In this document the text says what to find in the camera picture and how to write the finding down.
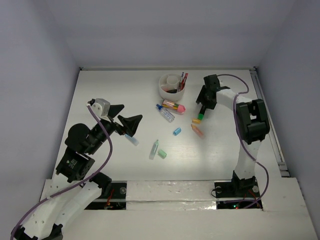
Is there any clear spray bottle blue cap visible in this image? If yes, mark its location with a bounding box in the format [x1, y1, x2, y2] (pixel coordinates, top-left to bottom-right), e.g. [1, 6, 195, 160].
[156, 104, 175, 123]

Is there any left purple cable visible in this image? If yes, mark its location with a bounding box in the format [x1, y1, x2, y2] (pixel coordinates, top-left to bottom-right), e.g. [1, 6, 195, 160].
[9, 104, 113, 240]

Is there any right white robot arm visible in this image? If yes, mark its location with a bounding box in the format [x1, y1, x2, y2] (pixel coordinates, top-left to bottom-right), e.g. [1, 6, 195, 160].
[196, 74, 270, 198]

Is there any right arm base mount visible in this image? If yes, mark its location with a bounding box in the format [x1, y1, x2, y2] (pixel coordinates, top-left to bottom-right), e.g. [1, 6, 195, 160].
[210, 181, 263, 210]

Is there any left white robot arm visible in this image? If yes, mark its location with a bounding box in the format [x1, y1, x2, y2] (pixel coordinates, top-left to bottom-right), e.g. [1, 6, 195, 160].
[10, 100, 143, 240]

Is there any pink capped pencil tube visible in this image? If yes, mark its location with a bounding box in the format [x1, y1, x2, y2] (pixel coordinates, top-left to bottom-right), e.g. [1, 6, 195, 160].
[161, 99, 186, 114]

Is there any green black highlighter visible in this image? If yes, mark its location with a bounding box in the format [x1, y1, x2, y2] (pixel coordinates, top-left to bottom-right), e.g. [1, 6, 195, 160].
[197, 113, 204, 121]

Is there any blue pastel highlighter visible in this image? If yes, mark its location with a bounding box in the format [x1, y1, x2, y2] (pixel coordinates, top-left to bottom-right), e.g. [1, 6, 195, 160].
[124, 134, 139, 146]

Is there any orange pastel highlighter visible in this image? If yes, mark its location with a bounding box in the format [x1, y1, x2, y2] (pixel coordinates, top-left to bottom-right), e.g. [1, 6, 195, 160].
[191, 124, 205, 138]

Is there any white round desk organizer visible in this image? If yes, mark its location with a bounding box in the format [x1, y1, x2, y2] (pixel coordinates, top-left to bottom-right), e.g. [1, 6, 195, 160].
[158, 73, 186, 102]

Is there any green pastel highlighter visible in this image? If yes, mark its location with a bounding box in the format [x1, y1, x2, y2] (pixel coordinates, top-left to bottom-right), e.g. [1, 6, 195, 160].
[149, 139, 159, 160]

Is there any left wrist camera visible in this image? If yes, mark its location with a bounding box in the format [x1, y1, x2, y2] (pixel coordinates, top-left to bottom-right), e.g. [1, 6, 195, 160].
[86, 98, 111, 119]

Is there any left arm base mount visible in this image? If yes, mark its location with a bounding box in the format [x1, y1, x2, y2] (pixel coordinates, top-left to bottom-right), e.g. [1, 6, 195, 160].
[85, 181, 127, 210]

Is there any dark blue pen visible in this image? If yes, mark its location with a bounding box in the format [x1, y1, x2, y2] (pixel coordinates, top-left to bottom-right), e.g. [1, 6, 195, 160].
[177, 72, 185, 92]

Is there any orange marker cap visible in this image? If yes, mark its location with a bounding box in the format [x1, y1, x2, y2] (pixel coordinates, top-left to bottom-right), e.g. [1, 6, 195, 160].
[192, 118, 202, 124]

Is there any blue marker cap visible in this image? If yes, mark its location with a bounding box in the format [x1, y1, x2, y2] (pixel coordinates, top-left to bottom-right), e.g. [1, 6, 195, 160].
[173, 127, 182, 136]

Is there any pink black highlighter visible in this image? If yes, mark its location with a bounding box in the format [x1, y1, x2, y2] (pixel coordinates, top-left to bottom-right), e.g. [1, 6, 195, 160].
[166, 89, 178, 94]

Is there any green marker cap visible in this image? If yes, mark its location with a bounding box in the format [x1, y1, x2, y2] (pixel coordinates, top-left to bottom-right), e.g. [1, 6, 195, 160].
[158, 149, 167, 159]

